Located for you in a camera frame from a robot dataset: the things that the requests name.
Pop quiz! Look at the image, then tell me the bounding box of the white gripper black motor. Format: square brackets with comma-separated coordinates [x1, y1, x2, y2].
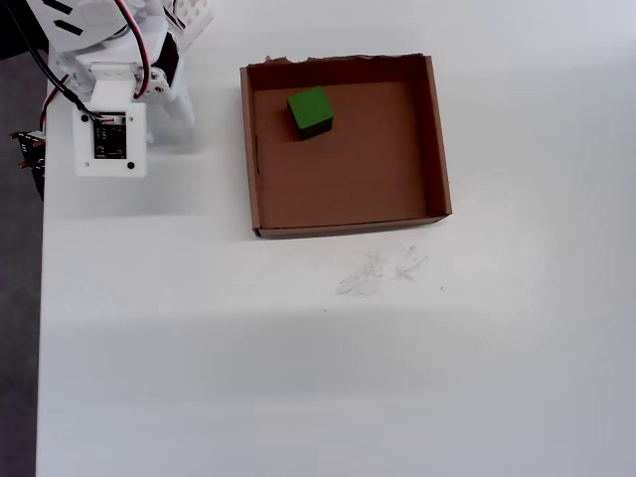
[54, 29, 196, 146]

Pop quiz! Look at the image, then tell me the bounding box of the green cube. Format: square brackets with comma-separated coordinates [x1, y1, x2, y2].
[286, 84, 335, 143]

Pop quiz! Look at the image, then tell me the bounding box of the brown cardboard box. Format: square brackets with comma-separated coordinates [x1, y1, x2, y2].
[239, 53, 453, 240]

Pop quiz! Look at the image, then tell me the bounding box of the white lattice basket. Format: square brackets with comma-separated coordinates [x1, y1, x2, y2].
[163, 0, 215, 51]

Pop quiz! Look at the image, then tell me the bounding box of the red black white servo cable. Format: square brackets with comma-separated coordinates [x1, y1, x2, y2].
[112, 0, 153, 98]

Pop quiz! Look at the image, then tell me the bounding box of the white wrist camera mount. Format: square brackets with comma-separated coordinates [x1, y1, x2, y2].
[73, 62, 149, 178]

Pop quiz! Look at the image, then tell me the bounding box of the black camera cable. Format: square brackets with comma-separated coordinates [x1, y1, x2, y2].
[7, 7, 103, 123]

